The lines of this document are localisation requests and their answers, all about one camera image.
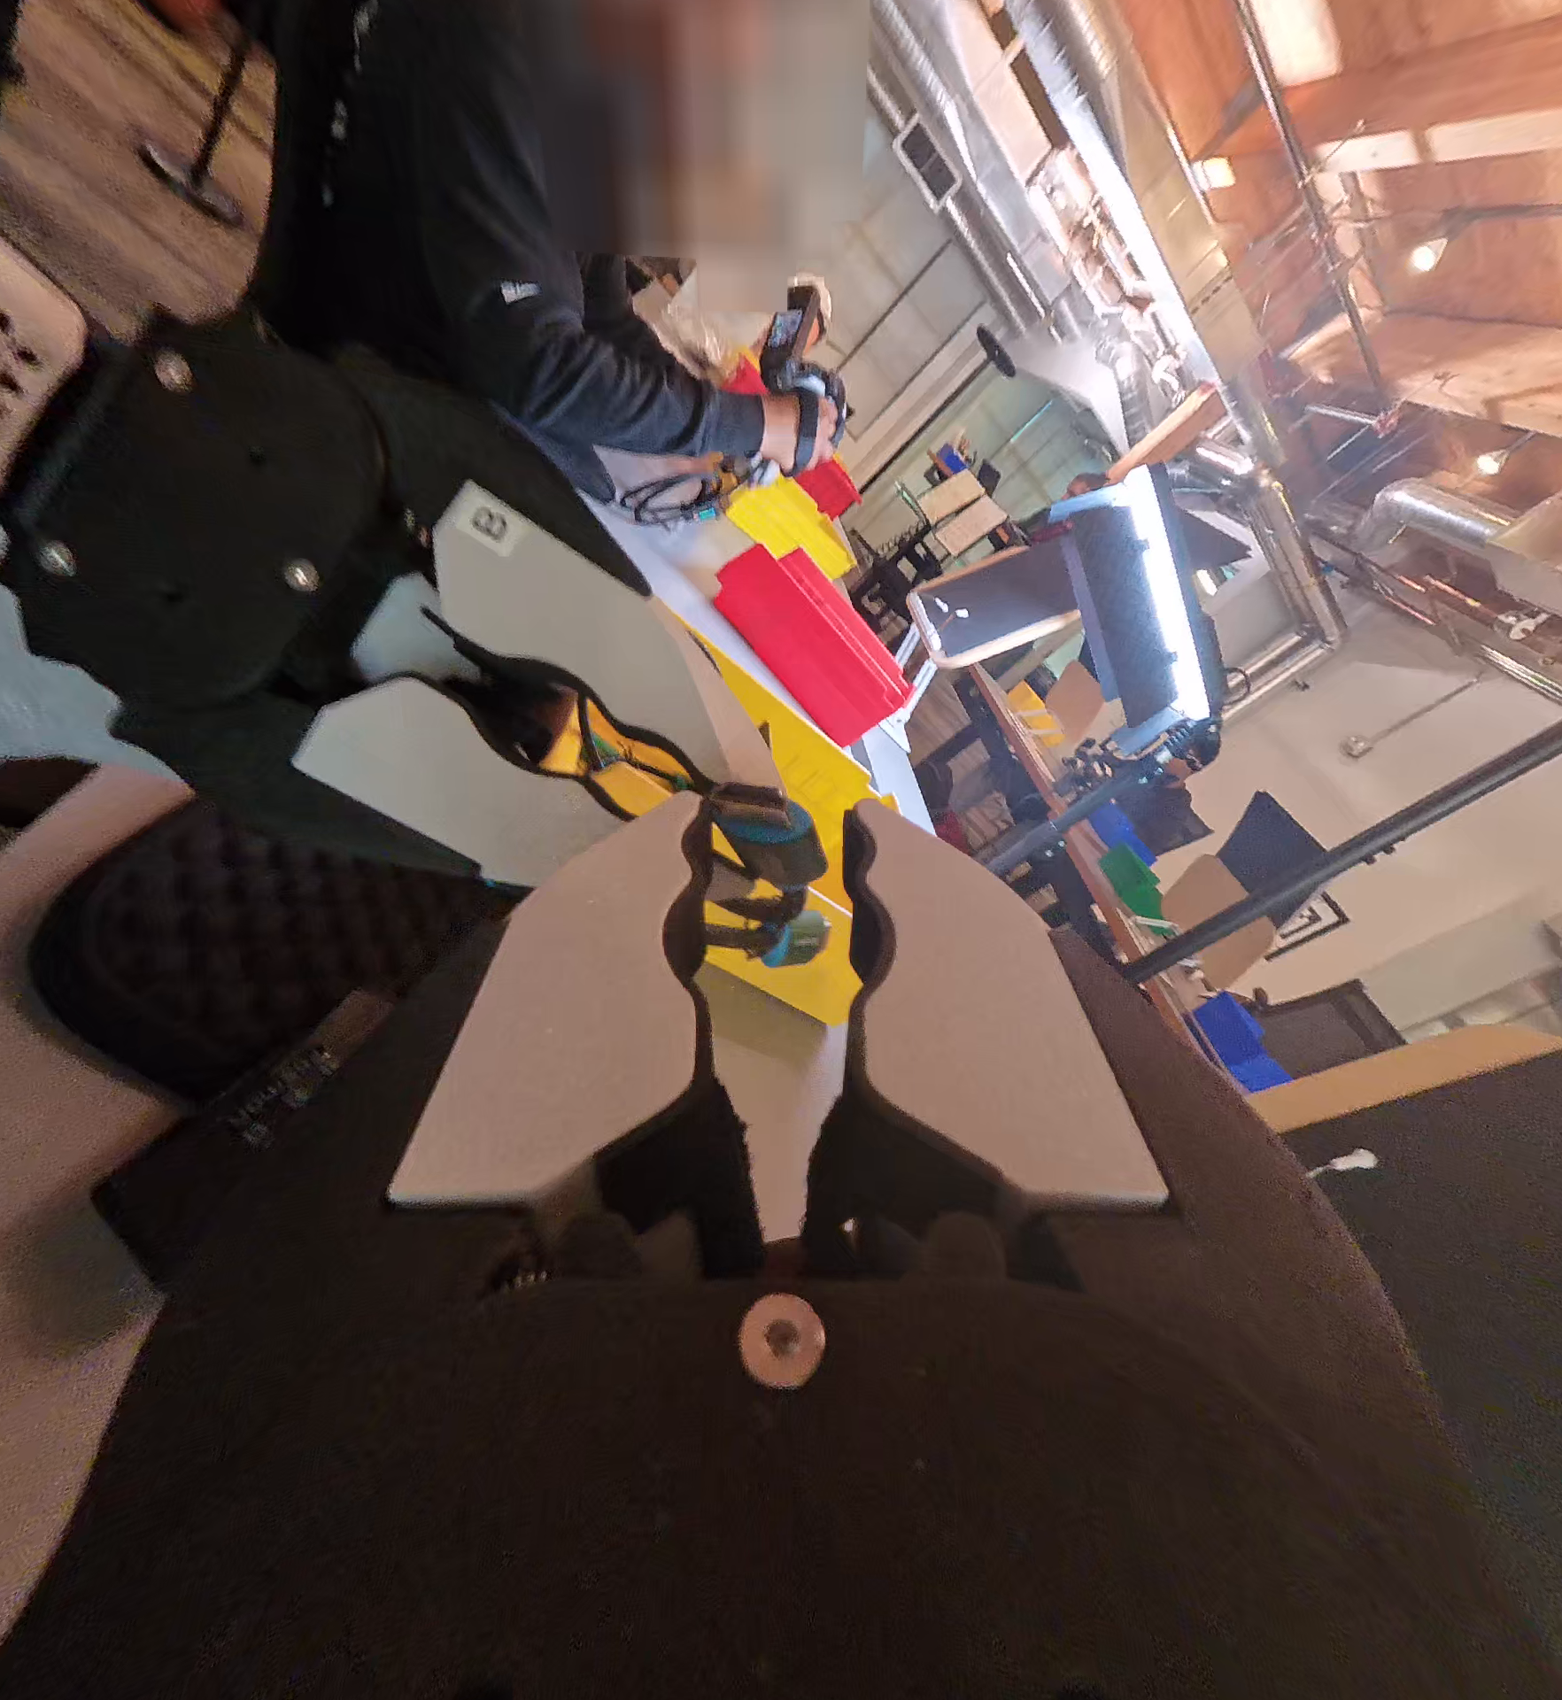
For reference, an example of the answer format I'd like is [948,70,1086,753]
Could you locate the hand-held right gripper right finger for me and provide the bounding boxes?
[799,798,1175,1242]

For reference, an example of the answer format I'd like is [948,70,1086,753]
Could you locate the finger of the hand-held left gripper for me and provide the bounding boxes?
[428,473,786,798]
[290,671,632,886]

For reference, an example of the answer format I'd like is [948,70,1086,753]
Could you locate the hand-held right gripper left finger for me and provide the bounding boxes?
[386,792,766,1249]

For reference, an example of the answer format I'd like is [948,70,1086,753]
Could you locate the yellow plastic bin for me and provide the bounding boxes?
[727,473,860,580]
[546,625,867,1027]

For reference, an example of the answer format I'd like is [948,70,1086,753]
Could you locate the large red plastic bin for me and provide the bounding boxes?
[711,540,918,749]

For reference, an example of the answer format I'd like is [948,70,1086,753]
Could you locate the braided hdmi cable green plug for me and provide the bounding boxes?
[695,779,838,969]

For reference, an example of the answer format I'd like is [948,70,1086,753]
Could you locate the dark textured cushion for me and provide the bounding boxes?
[27,795,525,1108]

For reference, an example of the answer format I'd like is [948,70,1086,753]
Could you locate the blue plastic bin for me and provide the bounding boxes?
[1185,995,1294,1093]

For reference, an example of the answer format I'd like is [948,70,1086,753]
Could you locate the brown cardboard piece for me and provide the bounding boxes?
[1159,849,1275,986]

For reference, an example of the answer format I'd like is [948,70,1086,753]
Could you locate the small red plastic bin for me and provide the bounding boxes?
[727,354,864,524]

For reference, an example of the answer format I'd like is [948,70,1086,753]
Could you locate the framed black white marker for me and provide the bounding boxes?
[1265,889,1350,963]

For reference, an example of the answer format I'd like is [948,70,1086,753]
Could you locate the black round base stand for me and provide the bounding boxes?
[135,0,258,227]

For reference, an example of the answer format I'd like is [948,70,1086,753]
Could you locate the black top table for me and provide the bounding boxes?
[905,534,1086,671]
[1246,1022,1562,1700]

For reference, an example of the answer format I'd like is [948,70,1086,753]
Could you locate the black pole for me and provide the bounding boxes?
[1119,688,1562,986]

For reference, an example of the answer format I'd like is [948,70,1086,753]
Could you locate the bright light panel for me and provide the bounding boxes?
[1078,461,1227,729]

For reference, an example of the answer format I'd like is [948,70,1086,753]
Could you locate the white vent grille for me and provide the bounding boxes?
[892,112,967,203]

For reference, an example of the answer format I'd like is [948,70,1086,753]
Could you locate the black cable bundle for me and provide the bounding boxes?
[620,466,733,531]

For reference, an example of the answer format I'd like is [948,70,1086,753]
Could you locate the silver ventilation duct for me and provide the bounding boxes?
[867,0,1262,398]

